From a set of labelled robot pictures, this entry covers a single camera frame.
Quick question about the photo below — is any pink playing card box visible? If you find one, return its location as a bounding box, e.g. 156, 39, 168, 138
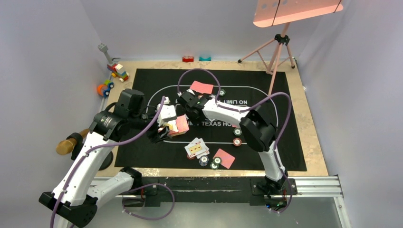
158, 115, 189, 137

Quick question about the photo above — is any red backed card top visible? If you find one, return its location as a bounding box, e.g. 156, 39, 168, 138
190, 81, 213, 94

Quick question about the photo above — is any red backed card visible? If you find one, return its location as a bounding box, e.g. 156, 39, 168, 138
213, 149, 235, 169
190, 81, 213, 94

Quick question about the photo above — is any green poker chip top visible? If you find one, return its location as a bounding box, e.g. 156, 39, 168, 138
219, 89, 226, 96

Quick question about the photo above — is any face-up playing cards pile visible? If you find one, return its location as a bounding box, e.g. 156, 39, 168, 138
184, 138, 210, 158

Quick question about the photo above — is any blue poker chip stack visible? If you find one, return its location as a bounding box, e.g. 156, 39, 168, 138
199, 155, 209, 166

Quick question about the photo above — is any green poker chip stack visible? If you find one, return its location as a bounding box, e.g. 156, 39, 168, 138
213, 157, 222, 165

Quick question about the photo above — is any red backed card bottom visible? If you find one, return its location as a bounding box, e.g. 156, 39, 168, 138
213, 149, 235, 169

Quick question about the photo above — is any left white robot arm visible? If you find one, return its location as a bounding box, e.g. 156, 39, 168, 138
39, 89, 171, 228

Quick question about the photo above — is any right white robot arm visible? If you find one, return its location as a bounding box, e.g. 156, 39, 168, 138
178, 89, 292, 193

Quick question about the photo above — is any black poker table mat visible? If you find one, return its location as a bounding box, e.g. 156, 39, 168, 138
115, 69, 307, 171

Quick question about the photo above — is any red small block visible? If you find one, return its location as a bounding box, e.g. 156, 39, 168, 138
182, 56, 194, 62

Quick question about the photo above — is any teal small block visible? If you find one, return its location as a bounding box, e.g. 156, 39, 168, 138
199, 56, 211, 61

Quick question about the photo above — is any colourful toy block train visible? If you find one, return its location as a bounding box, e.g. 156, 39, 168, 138
107, 63, 129, 82

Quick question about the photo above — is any gold microphone on stand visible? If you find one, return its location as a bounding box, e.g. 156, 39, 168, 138
56, 129, 90, 161

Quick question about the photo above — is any pink music stand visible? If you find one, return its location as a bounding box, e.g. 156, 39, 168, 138
238, 0, 344, 95

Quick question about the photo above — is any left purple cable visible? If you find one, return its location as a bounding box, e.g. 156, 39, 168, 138
49, 95, 176, 228

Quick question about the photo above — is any purple cable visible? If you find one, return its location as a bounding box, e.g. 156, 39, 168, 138
177, 68, 293, 215
49, 95, 176, 228

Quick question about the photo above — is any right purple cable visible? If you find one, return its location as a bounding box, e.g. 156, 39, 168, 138
177, 68, 293, 215

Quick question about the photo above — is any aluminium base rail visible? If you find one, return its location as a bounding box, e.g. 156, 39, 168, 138
58, 176, 352, 228

